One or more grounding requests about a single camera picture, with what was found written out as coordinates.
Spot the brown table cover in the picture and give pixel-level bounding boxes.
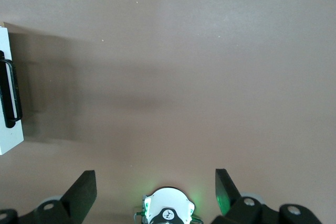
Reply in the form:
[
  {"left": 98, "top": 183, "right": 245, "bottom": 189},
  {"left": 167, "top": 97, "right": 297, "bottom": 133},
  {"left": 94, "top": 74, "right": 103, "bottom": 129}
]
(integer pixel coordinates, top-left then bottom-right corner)
[{"left": 0, "top": 0, "right": 336, "bottom": 224}]

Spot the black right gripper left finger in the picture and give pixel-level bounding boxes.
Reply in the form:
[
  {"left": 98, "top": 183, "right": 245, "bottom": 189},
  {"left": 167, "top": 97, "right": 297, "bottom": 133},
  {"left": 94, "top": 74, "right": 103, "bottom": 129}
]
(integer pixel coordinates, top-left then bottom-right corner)
[{"left": 0, "top": 170, "right": 98, "bottom": 224}]

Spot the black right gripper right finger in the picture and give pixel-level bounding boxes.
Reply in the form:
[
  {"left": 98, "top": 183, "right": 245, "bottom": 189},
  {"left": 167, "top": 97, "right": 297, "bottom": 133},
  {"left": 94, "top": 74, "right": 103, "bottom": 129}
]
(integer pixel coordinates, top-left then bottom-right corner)
[{"left": 211, "top": 168, "right": 322, "bottom": 224}]

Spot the wooden drawer with white front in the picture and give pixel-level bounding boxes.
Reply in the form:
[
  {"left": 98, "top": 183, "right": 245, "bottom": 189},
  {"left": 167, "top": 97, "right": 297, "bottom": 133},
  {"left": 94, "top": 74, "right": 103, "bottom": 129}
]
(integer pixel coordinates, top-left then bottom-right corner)
[{"left": 0, "top": 21, "right": 25, "bottom": 156}]

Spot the black metal drawer handle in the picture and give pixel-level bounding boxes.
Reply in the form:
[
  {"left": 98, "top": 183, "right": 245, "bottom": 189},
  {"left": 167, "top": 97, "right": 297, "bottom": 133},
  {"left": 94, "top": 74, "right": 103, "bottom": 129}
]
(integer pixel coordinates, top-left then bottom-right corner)
[{"left": 0, "top": 50, "right": 24, "bottom": 129}]

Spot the right arm base connector block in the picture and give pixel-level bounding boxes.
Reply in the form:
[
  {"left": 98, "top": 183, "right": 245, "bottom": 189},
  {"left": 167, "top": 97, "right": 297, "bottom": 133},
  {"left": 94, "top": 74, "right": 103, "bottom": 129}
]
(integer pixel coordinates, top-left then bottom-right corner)
[{"left": 133, "top": 194, "right": 148, "bottom": 224}]

